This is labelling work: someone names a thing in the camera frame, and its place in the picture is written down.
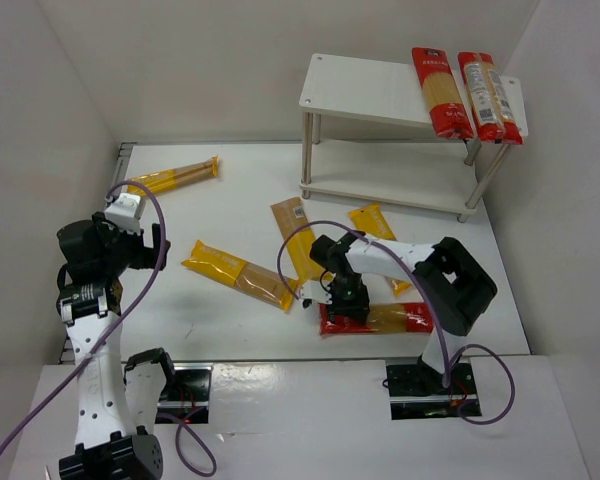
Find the yellow pasta bag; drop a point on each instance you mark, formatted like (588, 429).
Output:
(176, 178)
(371, 220)
(241, 275)

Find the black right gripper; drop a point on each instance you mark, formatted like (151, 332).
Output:
(348, 307)

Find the yellow pasta bag lower left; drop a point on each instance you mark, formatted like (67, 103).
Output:
(241, 275)

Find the red spaghetti bag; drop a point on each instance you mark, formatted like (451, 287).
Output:
(397, 318)
(441, 95)

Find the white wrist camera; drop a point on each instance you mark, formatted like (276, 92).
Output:
(125, 212)
(312, 291)

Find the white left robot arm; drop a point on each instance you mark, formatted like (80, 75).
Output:
(110, 442)

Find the yellow pasta bag right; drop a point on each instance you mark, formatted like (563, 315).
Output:
(371, 220)

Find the red spaghetti bag on shelf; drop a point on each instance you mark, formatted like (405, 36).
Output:
(441, 95)

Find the yellow pasta bag barcode centre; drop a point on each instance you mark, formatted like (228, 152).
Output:
(289, 216)

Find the white two-tier shelf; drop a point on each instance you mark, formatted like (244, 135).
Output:
(367, 134)

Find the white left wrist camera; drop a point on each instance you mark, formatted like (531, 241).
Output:
(125, 212)

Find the yellow pasta bag far left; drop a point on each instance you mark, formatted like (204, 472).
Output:
(176, 178)

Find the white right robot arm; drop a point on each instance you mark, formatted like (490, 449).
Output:
(454, 287)

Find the red spaghetti bag label up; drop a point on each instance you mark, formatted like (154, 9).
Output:
(491, 110)

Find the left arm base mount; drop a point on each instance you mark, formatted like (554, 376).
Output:
(187, 396)

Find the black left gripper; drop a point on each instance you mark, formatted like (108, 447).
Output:
(156, 246)

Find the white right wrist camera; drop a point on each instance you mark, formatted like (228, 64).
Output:
(312, 291)

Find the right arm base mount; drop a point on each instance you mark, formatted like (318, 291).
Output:
(413, 396)

